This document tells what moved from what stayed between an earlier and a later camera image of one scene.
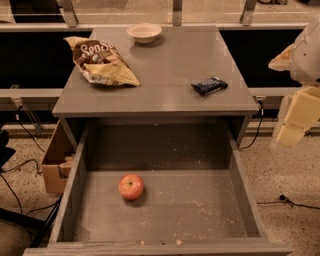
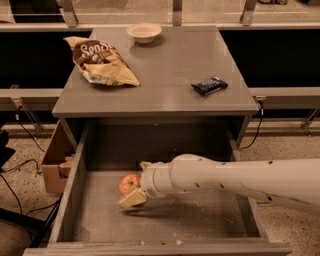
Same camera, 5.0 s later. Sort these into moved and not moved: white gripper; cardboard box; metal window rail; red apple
Moved: white gripper
Not moved: cardboard box; red apple; metal window rail
